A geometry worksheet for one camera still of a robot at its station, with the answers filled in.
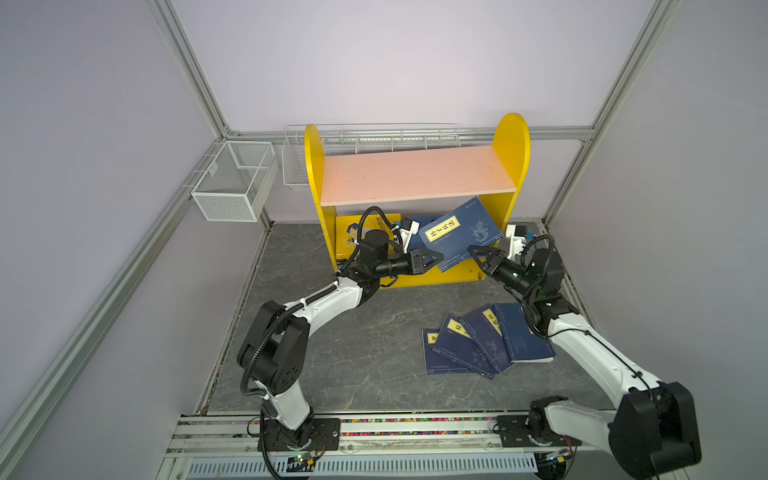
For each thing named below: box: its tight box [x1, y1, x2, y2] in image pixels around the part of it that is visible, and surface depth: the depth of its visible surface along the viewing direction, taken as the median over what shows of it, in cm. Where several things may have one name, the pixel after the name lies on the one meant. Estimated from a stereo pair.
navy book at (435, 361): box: [422, 328, 474, 375], surface depth 86 cm
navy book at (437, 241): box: [411, 212, 457, 263], surface depth 80 cm
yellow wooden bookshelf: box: [305, 113, 531, 288], surface depth 77 cm
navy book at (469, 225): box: [418, 196, 504, 273], surface depth 79 cm
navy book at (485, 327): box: [460, 304, 513, 374], surface depth 90 cm
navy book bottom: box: [431, 313, 499, 380], surface depth 88 cm
